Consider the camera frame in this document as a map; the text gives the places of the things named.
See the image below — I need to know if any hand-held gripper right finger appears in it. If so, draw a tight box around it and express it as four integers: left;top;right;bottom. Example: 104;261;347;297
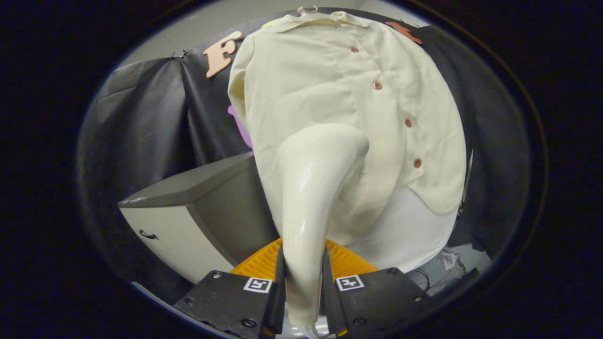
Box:
323;239;432;338

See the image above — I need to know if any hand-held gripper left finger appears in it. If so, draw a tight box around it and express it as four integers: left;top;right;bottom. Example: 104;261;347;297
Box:
173;238;287;339

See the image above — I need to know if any cream button shirt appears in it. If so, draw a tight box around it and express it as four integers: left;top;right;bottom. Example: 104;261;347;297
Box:
228;10;468;245

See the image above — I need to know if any white mannequin torso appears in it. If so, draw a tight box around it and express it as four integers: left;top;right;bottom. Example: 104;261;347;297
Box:
297;6;460;274

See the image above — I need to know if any grey-topped white drawer cabinet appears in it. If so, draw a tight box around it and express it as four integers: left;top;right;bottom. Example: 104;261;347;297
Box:
118;152;278;285

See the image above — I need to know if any thin stand pole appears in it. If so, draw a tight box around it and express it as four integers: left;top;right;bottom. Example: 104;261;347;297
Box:
464;148;473;203

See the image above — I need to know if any tangle of floor cables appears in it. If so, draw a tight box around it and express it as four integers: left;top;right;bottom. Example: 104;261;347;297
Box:
407;252;472;295

